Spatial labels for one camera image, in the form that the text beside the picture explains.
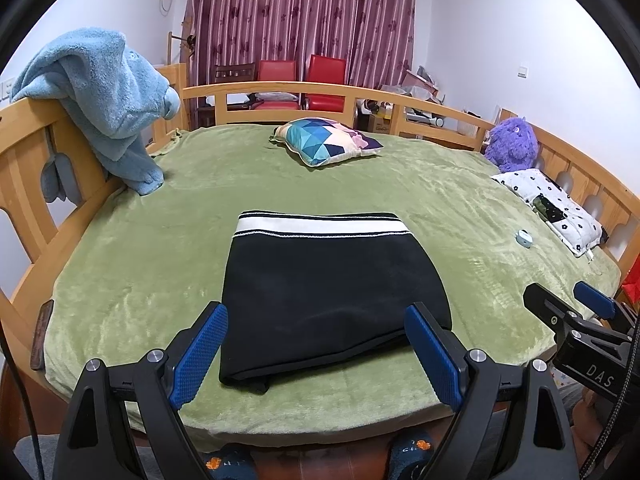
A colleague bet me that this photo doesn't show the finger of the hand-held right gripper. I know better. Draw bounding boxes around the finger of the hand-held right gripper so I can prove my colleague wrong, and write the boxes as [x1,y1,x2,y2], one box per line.
[573,280,637,334]
[522,282,584,334]

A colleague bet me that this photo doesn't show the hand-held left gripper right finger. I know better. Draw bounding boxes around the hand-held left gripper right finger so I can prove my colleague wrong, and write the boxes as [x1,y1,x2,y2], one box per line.
[404,302,581,480]

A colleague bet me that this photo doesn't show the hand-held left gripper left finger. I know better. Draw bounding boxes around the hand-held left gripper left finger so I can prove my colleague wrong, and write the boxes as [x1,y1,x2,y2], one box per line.
[52,301,230,480]

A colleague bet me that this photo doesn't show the black pants with white stripe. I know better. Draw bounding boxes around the black pants with white stripe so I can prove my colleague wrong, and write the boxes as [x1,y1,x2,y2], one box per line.
[219,210,453,395]

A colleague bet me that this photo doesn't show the white floral pillow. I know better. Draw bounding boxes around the white floral pillow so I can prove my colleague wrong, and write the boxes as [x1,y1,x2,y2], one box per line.
[490,169,608,259]

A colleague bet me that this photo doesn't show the person's right dark blue sock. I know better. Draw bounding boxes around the person's right dark blue sock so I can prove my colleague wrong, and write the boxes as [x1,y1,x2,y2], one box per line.
[387,430,436,480]

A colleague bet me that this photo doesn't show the person's dark blue sock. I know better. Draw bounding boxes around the person's dark blue sock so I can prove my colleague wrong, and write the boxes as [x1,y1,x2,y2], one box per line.
[205,442,258,480]
[387,430,436,480]

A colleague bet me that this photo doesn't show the green fleece blanket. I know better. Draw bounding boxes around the green fleece blanket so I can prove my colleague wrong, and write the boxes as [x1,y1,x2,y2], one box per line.
[44,122,621,448]

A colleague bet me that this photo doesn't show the person's left dark blue sock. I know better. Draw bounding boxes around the person's left dark blue sock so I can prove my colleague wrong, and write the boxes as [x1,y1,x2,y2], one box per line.
[205,442,258,480]

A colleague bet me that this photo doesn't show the brown bed edge pad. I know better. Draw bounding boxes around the brown bed edge pad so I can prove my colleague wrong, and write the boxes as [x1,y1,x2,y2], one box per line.
[30,299,55,371]

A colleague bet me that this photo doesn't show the purple plush toy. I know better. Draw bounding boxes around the purple plush toy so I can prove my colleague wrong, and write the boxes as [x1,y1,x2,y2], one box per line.
[484,116,540,173]

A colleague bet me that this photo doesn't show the person's grey trouser leg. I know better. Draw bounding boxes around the person's grey trouser leg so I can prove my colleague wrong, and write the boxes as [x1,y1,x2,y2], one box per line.
[14,432,151,480]

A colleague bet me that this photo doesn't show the geometric patterned pillow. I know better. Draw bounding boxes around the geometric patterned pillow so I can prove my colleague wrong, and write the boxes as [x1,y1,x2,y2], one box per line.
[269,117,385,167]

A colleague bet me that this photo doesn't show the grey plastic bag pile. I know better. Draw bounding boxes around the grey plastic bag pile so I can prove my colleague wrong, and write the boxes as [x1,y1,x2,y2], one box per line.
[380,67,447,107]

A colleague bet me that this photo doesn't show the light blue fleece robe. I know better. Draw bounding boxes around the light blue fleece robe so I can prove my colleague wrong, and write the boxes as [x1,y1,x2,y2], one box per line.
[11,30,181,206]

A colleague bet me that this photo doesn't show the dark wooden chair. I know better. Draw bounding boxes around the dark wooden chair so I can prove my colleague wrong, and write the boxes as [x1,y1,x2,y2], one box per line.
[197,62,257,128]

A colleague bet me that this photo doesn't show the red chair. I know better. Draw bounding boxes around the red chair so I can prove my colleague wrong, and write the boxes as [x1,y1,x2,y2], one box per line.
[302,54,348,111]
[250,59,301,111]

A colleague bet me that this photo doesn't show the wooden coat rack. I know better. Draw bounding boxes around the wooden coat rack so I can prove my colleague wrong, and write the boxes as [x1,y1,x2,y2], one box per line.
[167,17,198,66]

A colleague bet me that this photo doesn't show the maroon striped curtain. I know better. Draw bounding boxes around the maroon striped curtain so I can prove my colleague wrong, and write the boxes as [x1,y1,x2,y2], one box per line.
[186,0,418,111]

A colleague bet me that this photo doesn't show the black braided cable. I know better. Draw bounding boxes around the black braided cable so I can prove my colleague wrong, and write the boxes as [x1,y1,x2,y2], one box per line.
[577,310,640,480]

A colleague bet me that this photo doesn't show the wooden bed frame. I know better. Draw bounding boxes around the wooden bed frame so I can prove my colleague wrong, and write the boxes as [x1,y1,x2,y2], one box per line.
[0,62,640,376]

